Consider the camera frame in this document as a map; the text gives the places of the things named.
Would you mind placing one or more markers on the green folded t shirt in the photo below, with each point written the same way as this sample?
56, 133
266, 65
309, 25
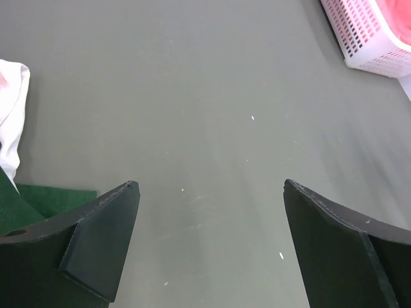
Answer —
24, 205

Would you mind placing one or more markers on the white folded t shirt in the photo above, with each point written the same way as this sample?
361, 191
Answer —
15, 79

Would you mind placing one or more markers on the magenta t shirt in basket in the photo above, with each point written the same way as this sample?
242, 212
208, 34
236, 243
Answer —
397, 14

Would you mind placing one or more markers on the white plastic laundry basket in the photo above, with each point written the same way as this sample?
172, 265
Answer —
366, 40

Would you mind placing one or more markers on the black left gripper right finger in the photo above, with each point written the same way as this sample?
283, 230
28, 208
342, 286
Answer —
346, 259

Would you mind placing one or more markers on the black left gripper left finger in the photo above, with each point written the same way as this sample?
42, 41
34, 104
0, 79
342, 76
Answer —
74, 259

